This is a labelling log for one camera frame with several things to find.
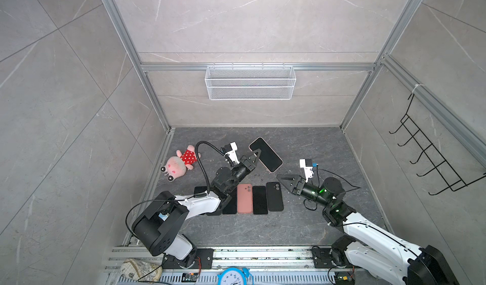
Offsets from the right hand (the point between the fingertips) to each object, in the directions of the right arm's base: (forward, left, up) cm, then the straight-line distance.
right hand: (280, 180), depth 71 cm
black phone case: (+4, 0, -22) cm, 22 cm away
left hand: (+10, +6, +6) cm, 13 cm away
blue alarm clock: (-28, +18, -21) cm, 39 cm away
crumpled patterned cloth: (-26, +52, -19) cm, 62 cm away
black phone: (0, +7, -23) cm, 24 cm away
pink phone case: (+3, +14, -23) cm, 28 cm away
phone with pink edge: (+7, +3, +2) cm, 8 cm away
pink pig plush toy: (+17, +48, -15) cm, 53 cm away
